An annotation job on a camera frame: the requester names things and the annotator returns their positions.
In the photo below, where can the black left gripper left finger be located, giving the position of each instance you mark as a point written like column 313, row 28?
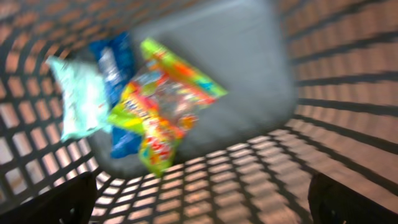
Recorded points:
column 70, row 202

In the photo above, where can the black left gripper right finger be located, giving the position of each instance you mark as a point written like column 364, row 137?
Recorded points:
column 331, row 202

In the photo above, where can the light teal snack packet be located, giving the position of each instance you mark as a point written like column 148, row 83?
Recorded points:
column 85, row 103

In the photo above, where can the green Haribo gummy bag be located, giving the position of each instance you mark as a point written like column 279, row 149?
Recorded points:
column 162, row 103

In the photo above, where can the blue Oreo cookie pack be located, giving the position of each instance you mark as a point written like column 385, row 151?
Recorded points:
column 116, row 61

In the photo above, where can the grey plastic mesh basket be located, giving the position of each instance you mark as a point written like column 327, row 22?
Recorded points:
column 312, row 87

